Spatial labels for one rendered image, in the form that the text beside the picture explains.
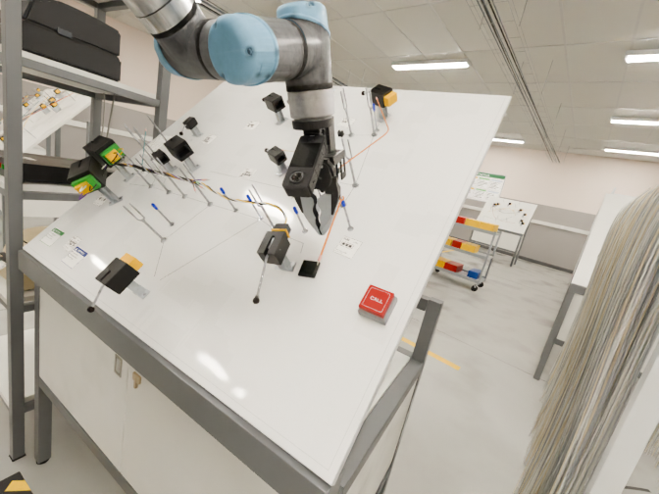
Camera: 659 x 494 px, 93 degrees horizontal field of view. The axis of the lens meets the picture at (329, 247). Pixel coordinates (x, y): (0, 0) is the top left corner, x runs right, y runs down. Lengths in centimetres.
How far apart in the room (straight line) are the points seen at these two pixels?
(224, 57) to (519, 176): 1142
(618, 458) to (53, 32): 175
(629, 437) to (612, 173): 1101
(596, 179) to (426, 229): 1091
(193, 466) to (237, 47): 79
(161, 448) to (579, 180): 1134
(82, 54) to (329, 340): 130
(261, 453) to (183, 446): 30
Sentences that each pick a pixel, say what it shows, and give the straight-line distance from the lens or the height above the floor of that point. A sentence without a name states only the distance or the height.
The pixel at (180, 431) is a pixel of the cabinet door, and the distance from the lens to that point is 87.
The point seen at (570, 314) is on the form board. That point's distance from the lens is 321.
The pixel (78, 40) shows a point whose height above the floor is 156.
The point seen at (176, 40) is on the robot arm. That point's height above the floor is 142.
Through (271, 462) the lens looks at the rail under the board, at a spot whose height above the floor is 84.
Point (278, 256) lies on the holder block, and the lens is 64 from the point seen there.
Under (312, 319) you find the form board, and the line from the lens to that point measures 64.
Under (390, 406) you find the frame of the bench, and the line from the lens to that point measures 85.
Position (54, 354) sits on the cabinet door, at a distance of 141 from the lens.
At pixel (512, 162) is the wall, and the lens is 1182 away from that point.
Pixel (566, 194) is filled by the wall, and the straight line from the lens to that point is 1153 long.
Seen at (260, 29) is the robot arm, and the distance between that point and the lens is 45.
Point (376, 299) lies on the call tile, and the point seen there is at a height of 110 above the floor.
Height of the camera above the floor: 130
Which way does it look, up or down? 13 degrees down
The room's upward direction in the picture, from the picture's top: 12 degrees clockwise
